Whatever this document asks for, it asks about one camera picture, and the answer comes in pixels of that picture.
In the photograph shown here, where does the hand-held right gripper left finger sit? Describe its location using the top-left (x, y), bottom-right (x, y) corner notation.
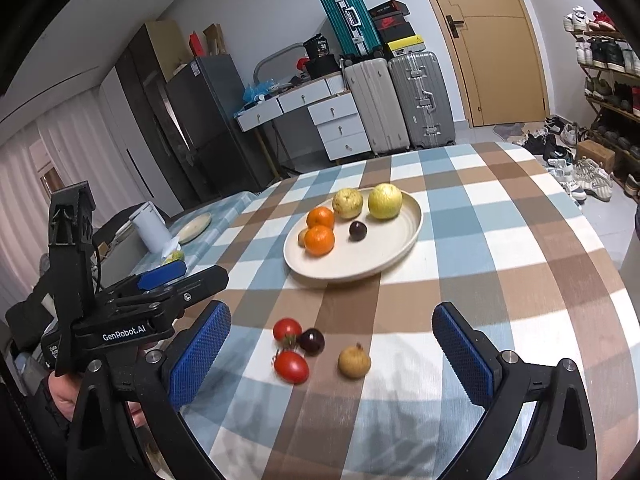
top-left (67, 300), bottom-right (232, 480)

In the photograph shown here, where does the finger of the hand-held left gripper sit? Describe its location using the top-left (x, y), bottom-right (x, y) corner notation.
top-left (110, 265), bottom-right (230, 318)
top-left (102, 260), bottom-right (187, 302)

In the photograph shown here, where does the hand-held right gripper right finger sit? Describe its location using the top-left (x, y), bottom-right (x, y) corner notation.
top-left (432, 302), bottom-right (598, 480)

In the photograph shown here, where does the red tomato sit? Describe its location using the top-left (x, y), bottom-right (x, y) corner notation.
top-left (273, 317), bottom-right (303, 347)
top-left (273, 350), bottom-right (310, 385)

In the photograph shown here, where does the large brown longan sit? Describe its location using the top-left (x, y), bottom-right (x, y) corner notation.
top-left (338, 343), bottom-right (372, 378)

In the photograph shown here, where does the orange tangerine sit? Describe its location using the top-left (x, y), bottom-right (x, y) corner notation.
top-left (306, 206), bottom-right (336, 230)
top-left (303, 225), bottom-right (336, 257)

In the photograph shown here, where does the cream round plate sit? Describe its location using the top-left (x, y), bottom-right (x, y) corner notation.
top-left (283, 186), bottom-right (424, 283)

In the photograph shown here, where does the green citrus fruit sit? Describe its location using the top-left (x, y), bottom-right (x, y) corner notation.
top-left (332, 188), bottom-right (364, 220)

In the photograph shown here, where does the person's left hand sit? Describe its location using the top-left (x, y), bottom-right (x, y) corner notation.
top-left (46, 372), bottom-right (87, 431)

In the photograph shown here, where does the small beige plate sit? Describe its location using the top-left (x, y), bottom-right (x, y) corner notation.
top-left (178, 213), bottom-right (213, 244)

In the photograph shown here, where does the white curtain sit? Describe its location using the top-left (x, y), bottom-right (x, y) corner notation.
top-left (0, 82), bottom-right (136, 311)

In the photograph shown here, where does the dark brown wardrobe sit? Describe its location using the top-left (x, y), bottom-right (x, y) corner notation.
top-left (114, 20), bottom-right (202, 213)

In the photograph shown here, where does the dark grey refrigerator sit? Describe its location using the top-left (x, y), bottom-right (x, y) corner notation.
top-left (165, 55), bottom-right (274, 202)

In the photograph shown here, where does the blue plastic bag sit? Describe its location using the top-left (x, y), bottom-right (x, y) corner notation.
top-left (242, 80), bottom-right (279, 104)

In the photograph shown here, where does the white desk with drawers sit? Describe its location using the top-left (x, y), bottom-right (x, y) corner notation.
top-left (236, 72), bottom-right (374, 162)

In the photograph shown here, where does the pile of shoes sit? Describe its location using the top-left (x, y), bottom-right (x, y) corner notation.
top-left (519, 115), bottom-right (614, 204)

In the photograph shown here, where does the grey door mat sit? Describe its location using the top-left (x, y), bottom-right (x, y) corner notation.
top-left (492, 122), bottom-right (527, 141)

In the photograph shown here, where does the flat brown cardboard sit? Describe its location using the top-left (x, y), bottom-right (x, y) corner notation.
top-left (202, 23), bottom-right (229, 56)

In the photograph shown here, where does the brown cardboard box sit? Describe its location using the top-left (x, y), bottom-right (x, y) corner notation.
top-left (576, 139), bottom-right (616, 171)

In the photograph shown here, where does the beige suitcase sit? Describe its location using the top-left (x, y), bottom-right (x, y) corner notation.
top-left (344, 57), bottom-right (411, 156)

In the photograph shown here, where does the black box on desk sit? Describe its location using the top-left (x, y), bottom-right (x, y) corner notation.
top-left (303, 34), bottom-right (341, 79)

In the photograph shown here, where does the silver suitcase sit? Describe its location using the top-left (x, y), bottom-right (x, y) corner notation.
top-left (388, 50), bottom-right (457, 150)

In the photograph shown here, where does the teal suitcase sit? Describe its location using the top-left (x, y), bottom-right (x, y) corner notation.
top-left (318, 0), bottom-right (384, 59)

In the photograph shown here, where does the wooden shoe rack with shoes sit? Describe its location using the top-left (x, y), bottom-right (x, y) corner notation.
top-left (562, 5), bottom-right (640, 198)

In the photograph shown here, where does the tan wooden door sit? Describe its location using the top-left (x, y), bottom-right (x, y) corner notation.
top-left (410, 0), bottom-right (551, 128)

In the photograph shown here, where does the black and yellow shoe box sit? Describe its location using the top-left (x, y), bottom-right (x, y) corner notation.
top-left (382, 22), bottom-right (426, 56)

